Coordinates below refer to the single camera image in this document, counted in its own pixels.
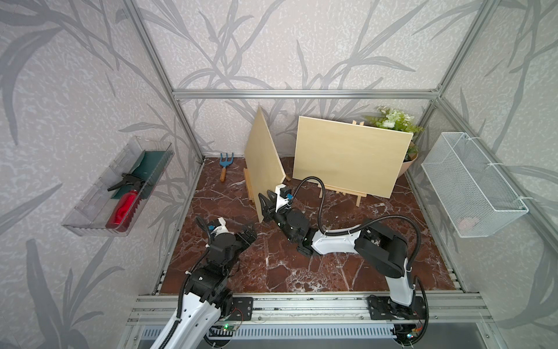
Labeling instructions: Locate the wooden easel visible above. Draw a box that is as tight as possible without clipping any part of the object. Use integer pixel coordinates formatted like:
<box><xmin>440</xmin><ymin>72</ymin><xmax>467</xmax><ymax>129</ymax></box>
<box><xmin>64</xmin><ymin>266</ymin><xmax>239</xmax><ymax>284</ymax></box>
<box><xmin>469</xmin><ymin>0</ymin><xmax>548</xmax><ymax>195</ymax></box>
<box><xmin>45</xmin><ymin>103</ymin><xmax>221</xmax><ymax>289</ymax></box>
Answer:
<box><xmin>314</xmin><ymin>120</ymin><xmax>367</xmax><ymax>202</ymax></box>
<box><xmin>244</xmin><ymin>167</ymin><xmax>291</xmax><ymax>206</ymax></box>

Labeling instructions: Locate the blue garden hand rake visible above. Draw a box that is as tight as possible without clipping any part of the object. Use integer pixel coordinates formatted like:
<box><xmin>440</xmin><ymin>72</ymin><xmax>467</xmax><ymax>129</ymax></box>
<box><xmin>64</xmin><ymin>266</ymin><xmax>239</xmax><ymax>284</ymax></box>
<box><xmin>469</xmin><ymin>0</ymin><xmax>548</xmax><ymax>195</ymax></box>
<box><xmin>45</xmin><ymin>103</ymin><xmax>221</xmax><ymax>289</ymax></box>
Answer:
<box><xmin>219</xmin><ymin>153</ymin><xmax>234</xmax><ymax>183</ymax></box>

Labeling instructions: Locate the plywood board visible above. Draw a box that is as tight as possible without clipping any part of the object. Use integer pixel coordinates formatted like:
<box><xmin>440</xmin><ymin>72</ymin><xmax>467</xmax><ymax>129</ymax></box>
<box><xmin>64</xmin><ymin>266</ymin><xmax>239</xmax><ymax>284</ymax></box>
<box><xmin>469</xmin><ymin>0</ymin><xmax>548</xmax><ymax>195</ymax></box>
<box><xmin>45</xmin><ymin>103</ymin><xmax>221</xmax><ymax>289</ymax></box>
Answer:
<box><xmin>293</xmin><ymin>116</ymin><xmax>412</xmax><ymax>198</ymax></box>
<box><xmin>244</xmin><ymin>106</ymin><xmax>285</xmax><ymax>222</ymax></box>

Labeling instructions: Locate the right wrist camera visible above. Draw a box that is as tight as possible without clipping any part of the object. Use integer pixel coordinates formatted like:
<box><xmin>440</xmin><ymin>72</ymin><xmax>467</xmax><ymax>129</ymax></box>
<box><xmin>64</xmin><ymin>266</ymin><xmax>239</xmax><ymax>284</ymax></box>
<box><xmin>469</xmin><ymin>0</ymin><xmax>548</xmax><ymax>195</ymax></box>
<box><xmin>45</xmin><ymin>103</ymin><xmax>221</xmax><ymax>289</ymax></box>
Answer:
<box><xmin>275</xmin><ymin>184</ymin><xmax>293</xmax><ymax>212</ymax></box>

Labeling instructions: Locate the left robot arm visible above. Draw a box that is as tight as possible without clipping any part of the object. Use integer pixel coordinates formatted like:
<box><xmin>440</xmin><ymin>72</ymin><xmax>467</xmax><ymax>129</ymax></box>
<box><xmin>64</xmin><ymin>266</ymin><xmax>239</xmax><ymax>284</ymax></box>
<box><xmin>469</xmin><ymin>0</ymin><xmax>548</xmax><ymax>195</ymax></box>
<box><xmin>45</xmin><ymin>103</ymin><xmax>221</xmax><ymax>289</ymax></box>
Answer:
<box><xmin>151</xmin><ymin>217</ymin><xmax>257</xmax><ymax>348</ymax></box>

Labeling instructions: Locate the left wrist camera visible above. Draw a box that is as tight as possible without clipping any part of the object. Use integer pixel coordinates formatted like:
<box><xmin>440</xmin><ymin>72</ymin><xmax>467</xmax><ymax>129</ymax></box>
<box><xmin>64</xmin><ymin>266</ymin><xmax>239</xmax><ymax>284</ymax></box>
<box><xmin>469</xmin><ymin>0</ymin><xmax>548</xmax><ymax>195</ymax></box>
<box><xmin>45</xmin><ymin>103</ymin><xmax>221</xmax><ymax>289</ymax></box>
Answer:
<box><xmin>208</xmin><ymin>217</ymin><xmax>229</xmax><ymax>236</ymax></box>

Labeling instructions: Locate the green sheet in tray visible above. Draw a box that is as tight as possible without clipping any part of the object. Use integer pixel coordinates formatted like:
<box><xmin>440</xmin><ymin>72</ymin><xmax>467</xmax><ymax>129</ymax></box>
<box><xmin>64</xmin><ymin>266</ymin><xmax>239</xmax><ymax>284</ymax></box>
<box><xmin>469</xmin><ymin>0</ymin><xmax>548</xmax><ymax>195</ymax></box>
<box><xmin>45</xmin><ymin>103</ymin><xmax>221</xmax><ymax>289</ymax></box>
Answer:
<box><xmin>112</xmin><ymin>151</ymin><xmax>174</xmax><ymax>200</ymax></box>

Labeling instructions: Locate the red spray bottle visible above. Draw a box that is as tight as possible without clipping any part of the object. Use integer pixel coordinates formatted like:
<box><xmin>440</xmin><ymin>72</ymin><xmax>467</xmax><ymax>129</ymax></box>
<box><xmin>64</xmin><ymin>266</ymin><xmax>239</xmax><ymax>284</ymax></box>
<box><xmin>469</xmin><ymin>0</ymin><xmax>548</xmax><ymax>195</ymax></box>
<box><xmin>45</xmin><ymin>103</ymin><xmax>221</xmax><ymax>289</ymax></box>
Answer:
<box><xmin>105</xmin><ymin>173</ymin><xmax>145</xmax><ymax>233</ymax></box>

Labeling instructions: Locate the potted plant with flowers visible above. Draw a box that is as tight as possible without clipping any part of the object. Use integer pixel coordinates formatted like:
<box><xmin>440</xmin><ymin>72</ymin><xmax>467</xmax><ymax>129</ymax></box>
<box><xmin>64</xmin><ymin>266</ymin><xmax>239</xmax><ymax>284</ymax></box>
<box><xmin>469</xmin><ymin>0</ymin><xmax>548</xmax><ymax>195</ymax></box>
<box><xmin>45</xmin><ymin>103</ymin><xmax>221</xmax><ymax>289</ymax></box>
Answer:
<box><xmin>364</xmin><ymin>106</ymin><xmax>424</xmax><ymax>177</ymax></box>

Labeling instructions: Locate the aluminium cage frame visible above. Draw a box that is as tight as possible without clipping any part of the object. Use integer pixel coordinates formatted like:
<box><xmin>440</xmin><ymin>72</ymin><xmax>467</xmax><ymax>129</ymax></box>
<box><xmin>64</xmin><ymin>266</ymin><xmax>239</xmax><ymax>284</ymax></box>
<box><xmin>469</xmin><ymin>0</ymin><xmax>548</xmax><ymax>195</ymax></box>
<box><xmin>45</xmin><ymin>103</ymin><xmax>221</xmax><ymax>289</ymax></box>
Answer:
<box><xmin>121</xmin><ymin>0</ymin><xmax>558</xmax><ymax>293</ymax></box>

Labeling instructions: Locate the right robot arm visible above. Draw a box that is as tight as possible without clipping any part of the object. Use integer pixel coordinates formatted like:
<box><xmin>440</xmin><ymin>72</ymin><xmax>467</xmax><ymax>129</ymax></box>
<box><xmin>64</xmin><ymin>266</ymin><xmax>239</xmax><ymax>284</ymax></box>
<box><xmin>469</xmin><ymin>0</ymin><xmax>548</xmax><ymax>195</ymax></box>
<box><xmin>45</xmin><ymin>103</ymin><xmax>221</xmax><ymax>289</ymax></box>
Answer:
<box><xmin>258</xmin><ymin>189</ymin><xmax>426</xmax><ymax>320</ymax></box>

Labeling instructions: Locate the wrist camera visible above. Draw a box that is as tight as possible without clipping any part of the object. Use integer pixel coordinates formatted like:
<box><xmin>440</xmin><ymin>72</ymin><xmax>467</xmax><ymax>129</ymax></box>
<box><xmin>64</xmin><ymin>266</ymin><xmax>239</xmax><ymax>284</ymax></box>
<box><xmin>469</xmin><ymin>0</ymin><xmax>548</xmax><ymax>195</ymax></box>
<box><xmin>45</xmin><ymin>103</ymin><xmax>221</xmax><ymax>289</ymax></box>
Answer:
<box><xmin>208</xmin><ymin>217</ymin><xmax>229</xmax><ymax>236</ymax></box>
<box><xmin>275</xmin><ymin>184</ymin><xmax>293</xmax><ymax>212</ymax></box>

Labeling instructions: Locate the clear plastic wall tray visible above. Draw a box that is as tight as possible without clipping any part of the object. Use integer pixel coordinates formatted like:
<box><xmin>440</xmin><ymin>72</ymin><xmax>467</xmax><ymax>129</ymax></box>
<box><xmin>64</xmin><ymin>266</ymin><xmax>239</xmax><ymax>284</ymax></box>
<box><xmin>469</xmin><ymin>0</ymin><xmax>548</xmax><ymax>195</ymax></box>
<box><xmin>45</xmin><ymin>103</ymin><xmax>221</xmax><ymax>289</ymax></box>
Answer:
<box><xmin>62</xmin><ymin>136</ymin><xmax>174</xmax><ymax>237</ymax></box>

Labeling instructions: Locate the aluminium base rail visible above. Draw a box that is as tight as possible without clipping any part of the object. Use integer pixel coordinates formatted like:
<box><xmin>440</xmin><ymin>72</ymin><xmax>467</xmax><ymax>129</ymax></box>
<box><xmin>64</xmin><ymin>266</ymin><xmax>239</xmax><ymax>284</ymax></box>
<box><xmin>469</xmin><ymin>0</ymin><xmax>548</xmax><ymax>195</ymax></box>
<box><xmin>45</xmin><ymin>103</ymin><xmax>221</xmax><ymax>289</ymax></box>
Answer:
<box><xmin>115</xmin><ymin>291</ymin><xmax>509</xmax><ymax>349</ymax></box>

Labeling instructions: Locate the white wire mesh basket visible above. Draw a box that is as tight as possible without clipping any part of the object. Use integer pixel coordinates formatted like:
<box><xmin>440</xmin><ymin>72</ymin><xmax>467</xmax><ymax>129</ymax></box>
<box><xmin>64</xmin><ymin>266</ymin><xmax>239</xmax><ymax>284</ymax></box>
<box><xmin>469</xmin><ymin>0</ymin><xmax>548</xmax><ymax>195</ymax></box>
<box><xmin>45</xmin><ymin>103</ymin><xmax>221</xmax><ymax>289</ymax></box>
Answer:
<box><xmin>421</xmin><ymin>132</ymin><xmax>529</xmax><ymax>238</ymax></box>

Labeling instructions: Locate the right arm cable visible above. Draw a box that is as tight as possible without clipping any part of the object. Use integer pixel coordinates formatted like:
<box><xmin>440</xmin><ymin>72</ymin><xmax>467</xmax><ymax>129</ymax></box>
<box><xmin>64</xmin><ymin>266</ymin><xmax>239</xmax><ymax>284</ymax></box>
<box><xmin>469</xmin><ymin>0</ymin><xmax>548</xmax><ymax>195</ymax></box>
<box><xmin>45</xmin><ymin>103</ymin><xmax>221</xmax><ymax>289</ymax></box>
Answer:
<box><xmin>291</xmin><ymin>176</ymin><xmax>430</xmax><ymax>346</ymax></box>

